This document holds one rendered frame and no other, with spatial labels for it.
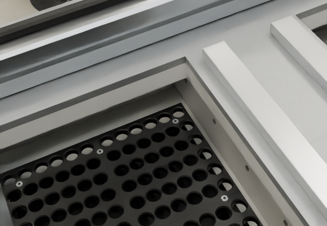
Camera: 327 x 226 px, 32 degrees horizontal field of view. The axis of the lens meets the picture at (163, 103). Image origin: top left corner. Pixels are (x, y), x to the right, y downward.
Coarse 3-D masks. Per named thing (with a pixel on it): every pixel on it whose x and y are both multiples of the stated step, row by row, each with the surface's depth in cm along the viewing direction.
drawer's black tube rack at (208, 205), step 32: (160, 128) 51; (192, 128) 51; (96, 160) 50; (128, 160) 49; (160, 160) 48; (192, 160) 52; (32, 192) 51; (64, 192) 48; (96, 192) 47; (128, 192) 47; (160, 192) 46; (192, 192) 46; (224, 192) 46; (32, 224) 45; (64, 224) 45; (96, 224) 49; (128, 224) 45; (160, 224) 44; (192, 224) 45; (224, 224) 44
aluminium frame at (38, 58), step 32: (128, 0) 49; (160, 0) 49; (192, 0) 50; (224, 0) 52; (256, 0) 54; (32, 32) 47; (64, 32) 47; (96, 32) 48; (128, 32) 50; (160, 32) 51; (0, 64) 46; (32, 64) 47; (64, 64) 49; (0, 96) 48
